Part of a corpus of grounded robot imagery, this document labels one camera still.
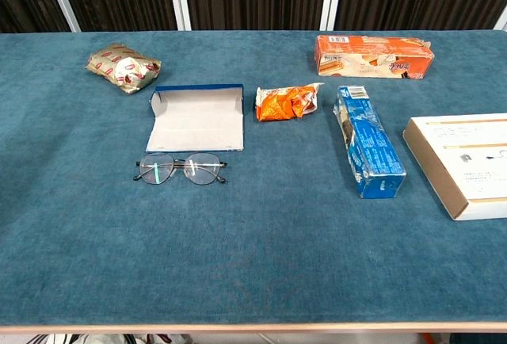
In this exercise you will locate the wire-frame eyeglasses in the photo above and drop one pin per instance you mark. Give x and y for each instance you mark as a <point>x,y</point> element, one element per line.
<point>202,167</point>

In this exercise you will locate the white and blue box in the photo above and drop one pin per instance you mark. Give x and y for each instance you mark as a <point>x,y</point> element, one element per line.
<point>198,122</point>

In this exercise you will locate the blue snack package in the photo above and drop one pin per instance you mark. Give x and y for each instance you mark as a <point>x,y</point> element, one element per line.
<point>372,150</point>

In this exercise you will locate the orange cardboard biscuit box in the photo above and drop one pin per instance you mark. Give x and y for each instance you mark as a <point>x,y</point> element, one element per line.
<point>368,54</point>

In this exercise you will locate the flat white product box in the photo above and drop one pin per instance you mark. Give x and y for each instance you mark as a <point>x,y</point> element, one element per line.
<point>467,154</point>

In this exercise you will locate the crumpled orange snack bag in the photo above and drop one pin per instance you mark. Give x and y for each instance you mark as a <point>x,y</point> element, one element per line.
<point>281,106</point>

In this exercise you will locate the teal table cloth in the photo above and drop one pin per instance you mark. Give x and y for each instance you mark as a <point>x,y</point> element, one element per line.
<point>253,241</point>

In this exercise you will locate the gold snack pack red print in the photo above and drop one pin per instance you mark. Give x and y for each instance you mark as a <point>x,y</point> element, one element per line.
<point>119,66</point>

